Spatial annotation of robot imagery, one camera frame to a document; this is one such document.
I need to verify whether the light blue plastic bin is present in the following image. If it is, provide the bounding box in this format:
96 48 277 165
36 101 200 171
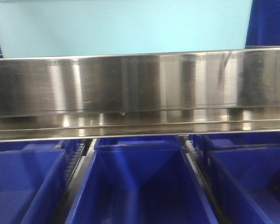
0 0 252 58

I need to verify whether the right roller track divider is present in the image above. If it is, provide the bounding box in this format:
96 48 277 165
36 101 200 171
180 136 231 224

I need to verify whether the blue bin rear middle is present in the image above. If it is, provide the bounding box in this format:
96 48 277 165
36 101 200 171
94 135 182 151

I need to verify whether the stainless steel shelf rail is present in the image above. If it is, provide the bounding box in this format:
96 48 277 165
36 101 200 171
0 47 280 142

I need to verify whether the left roller track divider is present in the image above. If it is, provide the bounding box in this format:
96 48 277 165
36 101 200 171
52 139 97 224

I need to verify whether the blue bin lower right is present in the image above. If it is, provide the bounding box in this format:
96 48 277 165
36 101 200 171
208 147 280 224

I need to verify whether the blue bin lower middle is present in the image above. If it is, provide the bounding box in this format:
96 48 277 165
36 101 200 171
65 147 217 224

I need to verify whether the roller track divider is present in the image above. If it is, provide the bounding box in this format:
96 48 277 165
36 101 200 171
180 136 231 224
52 139 97 224

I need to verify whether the blue bin rear right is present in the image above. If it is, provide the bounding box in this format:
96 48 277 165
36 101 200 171
189 132 280 150

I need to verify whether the blue bin lower left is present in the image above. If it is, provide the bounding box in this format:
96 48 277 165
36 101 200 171
0 149 66 224

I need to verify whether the blue bin upper right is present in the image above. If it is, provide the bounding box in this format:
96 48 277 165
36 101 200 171
245 0 280 48

